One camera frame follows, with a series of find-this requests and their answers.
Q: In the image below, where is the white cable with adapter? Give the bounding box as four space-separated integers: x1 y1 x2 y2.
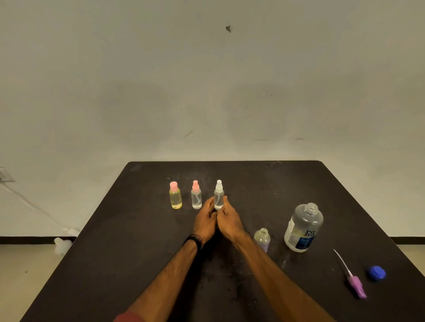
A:
0 182 81 237

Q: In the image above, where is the black wristband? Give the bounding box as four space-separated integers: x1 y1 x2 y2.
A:
183 234 203 253

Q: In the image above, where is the white plastic object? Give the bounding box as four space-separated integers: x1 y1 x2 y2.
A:
54 237 73 256

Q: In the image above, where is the blue bottle cap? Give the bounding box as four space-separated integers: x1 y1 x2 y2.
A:
367 265 387 282

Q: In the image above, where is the person's left red sleeve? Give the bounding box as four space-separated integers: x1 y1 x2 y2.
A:
112 311 145 322

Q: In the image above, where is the small purple tinted bottle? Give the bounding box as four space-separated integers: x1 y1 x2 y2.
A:
254 228 271 253

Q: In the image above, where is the person's right forearm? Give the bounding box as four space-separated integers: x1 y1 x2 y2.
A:
234 234 336 322

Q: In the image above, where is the person's left forearm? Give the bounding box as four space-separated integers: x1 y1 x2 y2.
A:
127 238 200 322

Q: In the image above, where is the small yellow bottle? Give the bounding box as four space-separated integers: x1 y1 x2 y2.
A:
169 189 183 210

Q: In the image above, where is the person's right hand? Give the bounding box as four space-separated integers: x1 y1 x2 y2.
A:
216 195 251 245

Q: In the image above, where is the purple spray cap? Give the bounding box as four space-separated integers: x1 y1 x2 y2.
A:
333 249 368 299

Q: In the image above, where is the large clear bottle blue label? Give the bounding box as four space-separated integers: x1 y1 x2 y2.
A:
284 203 325 253

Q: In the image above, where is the person's left hand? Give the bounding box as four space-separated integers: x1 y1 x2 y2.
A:
192 196 218 246

